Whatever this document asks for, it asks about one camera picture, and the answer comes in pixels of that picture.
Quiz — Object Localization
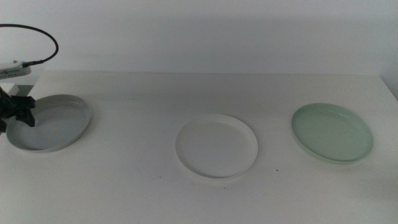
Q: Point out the grey shallow bowl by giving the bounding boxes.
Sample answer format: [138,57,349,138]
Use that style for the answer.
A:
[6,94,91,153]

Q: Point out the white shallow bowl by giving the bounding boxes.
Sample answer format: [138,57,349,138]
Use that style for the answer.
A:
[175,113,259,180]

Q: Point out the pale green shallow bowl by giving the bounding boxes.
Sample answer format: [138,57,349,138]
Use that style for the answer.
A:
[291,103,374,164]

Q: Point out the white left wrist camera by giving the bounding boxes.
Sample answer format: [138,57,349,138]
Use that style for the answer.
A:
[0,60,32,80]

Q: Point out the black camera cable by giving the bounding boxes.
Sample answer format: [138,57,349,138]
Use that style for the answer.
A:
[0,23,60,68]

